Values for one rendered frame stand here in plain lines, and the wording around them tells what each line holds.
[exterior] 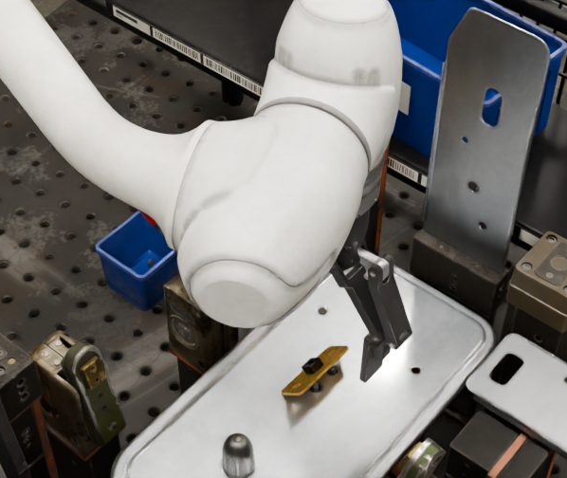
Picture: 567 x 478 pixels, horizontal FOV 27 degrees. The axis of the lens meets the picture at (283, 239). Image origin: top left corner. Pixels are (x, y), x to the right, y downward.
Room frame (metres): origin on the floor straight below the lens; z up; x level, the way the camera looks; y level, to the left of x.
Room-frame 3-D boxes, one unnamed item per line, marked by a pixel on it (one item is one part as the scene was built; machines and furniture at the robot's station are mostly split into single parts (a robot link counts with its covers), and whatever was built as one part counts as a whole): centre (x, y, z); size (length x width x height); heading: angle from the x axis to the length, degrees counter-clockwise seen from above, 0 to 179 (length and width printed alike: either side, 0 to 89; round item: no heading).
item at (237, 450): (0.66, 0.04, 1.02); 0.03 x 0.03 x 0.07
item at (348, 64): (0.74, -0.04, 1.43); 0.13 x 0.11 x 0.16; 162
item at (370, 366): (0.72, -0.09, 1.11); 0.03 x 0.01 x 0.07; 141
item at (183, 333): (0.86, 0.09, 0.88); 0.07 x 0.06 x 0.35; 51
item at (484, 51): (0.95, -0.21, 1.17); 0.12 x 0.01 x 0.34; 51
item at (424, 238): (0.95, -0.21, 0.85); 0.12 x 0.03 x 0.30; 51
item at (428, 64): (1.20, -0.18, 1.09); 0.30 x 0.17 x 0.13; 45
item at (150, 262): (1.16, 0.20, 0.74); 0.11 x 0.10 x 0.09; 141
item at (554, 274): (0.88, -0.31, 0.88); 0.08 x 0.08 x 0.36; 51
